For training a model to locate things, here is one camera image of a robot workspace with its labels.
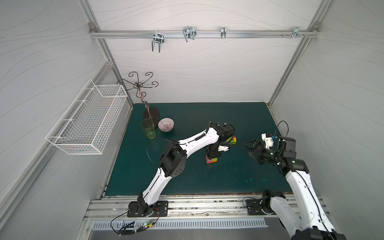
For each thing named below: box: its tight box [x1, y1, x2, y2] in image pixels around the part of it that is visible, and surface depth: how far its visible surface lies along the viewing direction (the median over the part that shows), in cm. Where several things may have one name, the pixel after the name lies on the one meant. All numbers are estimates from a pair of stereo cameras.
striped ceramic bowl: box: [158, 117, 175, 132], surface depth 106 cm
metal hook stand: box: [117, 71, 160, 128], surface depth 92 cm
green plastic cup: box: [140, 118, 156, 139], surface depth 96 cm
